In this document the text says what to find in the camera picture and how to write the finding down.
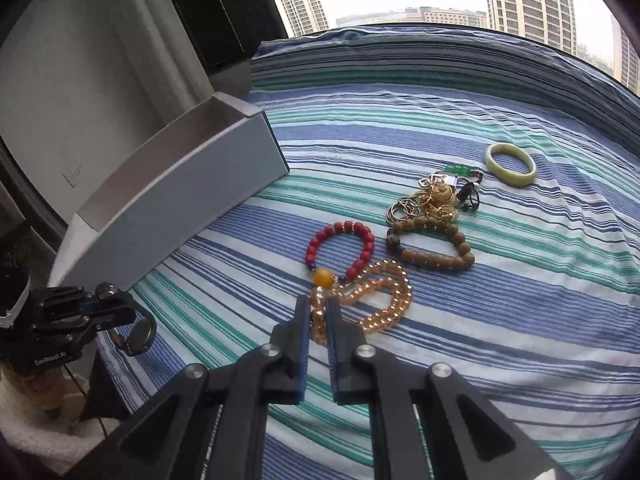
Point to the tall wide high-rise building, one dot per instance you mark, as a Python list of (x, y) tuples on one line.
[(530, 0)]

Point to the green stone pendant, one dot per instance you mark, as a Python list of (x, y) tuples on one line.
[(457, 169)]

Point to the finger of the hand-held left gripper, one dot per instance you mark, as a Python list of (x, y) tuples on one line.
[(117, 321), (112, 295)]

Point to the white cardboard box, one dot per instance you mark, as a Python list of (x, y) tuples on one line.
[(200, 195)]

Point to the person's left forearm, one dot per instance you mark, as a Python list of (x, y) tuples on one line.
[(30, 420)]

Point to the white wall socket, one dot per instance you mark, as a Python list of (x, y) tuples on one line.
[(72, 177)]

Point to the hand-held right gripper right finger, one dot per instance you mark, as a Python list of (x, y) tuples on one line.
[(336, 360)]

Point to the dark wooden frame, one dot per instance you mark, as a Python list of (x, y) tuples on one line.
[(30, 185)]

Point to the dark curtain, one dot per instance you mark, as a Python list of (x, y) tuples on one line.
[(225, 5)]

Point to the row of low buildings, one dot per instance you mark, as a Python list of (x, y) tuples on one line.
[(425, 16)]

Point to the blue striped bedding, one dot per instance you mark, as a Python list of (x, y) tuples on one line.
[(500, 310)]

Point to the white curtain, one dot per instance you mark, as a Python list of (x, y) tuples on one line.
[(150, 30)]

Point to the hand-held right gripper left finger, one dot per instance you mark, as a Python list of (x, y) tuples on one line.
[(302, 355)]

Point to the pale green jade bangle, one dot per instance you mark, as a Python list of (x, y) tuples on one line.
[(515, 183)]

